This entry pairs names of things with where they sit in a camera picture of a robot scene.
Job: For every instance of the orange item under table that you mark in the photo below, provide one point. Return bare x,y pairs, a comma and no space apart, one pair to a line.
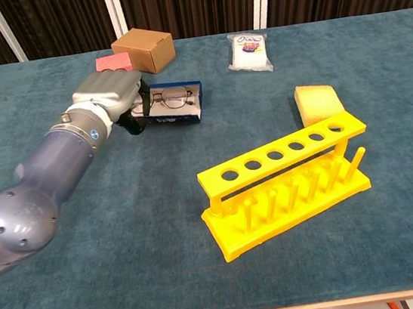
393,308

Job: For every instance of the pink foam cube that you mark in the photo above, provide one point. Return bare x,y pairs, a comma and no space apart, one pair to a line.
114,61

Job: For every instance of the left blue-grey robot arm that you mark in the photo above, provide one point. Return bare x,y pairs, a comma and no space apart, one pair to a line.
42,176

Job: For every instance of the teal velvet table cloth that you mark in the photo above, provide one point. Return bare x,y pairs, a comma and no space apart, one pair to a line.
95,291

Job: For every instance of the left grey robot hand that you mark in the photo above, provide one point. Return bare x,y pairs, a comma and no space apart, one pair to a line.
114,88

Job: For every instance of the white plastic tissue pack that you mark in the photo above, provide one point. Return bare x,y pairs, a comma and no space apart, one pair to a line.
249,56

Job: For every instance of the blue hinged glasses case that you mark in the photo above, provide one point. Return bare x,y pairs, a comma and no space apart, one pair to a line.
171,121

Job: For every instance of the brown cardboard box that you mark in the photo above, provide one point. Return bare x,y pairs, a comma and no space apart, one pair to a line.
147,52

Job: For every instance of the yellow test tube rack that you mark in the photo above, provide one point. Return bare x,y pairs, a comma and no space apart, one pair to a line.
241,241

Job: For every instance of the yellow sponge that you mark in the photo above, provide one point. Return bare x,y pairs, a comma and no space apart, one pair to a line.
318,103

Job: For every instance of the black thin-frame eyeglasses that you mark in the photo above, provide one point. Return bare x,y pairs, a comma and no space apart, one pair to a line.
178,99

